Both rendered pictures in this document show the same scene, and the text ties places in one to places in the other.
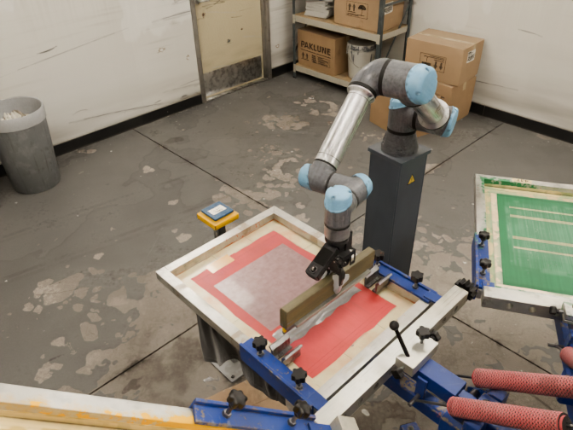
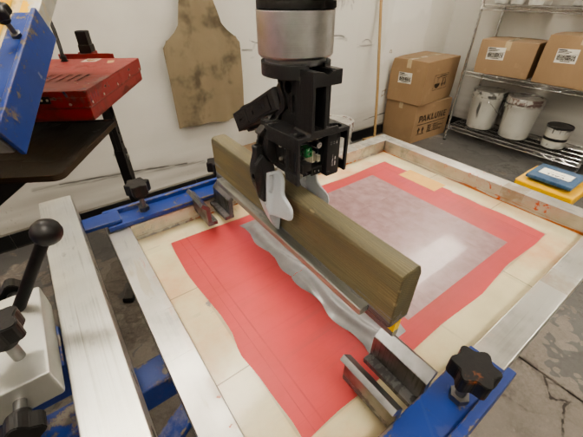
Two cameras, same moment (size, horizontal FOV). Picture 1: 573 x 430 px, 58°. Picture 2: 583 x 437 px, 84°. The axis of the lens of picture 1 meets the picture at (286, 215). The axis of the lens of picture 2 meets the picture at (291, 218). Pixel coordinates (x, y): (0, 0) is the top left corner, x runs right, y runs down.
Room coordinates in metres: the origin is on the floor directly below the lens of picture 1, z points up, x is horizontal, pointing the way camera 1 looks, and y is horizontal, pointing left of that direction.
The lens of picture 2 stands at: (1.23, -0.51, 1.35)
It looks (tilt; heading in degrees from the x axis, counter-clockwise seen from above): 35 degrees down; 97
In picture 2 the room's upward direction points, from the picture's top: straight up
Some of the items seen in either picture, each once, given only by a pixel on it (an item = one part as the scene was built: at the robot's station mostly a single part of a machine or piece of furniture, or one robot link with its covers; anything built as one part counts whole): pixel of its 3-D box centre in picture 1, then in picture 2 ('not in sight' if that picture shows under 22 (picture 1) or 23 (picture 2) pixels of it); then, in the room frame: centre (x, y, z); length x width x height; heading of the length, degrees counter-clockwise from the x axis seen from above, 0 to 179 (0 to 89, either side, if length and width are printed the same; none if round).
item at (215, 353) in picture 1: (239, 357); not in sight; (1.21, 0.18, 0.74); 0.46 x 0.04 x 0.42; 43
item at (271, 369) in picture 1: (279, 375); (186, 206); (0.95, 0.03, 0.98); 0.30 x 0.05 x 0.07; 43
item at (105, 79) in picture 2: not in sight; (58, 84); (0.22, 0.65, 1.06); 0.61 x 0.46 x 0.12; 103
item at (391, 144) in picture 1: (400, 136); not in sight; (1.88, -0.47, 1.25); 0.15 x 0.15 x 0.10
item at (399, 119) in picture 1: (405, 110); not in sight; (1.88, -0.48, 1.37); 0.13 x 0.12 x 0.14; 55
